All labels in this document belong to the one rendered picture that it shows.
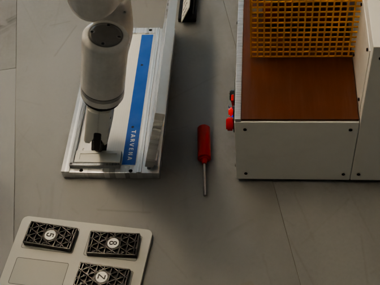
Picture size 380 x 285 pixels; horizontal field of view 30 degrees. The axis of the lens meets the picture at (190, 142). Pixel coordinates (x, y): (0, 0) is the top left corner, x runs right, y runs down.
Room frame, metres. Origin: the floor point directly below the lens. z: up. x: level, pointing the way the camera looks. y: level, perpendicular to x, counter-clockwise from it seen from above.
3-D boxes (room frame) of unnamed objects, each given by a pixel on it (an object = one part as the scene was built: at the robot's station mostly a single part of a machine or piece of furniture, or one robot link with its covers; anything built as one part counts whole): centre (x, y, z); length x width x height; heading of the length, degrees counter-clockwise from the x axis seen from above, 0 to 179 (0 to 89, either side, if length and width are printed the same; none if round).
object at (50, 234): (0.76, 0.29, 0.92); 0.10 x 0.05 x 0.01; 72
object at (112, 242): (0.72, 0.17, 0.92); 0.10 x 0.05 x 0.01; 79
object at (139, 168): (1.11, 0.14, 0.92); 0.44 x 0.21 x 0.04; 171
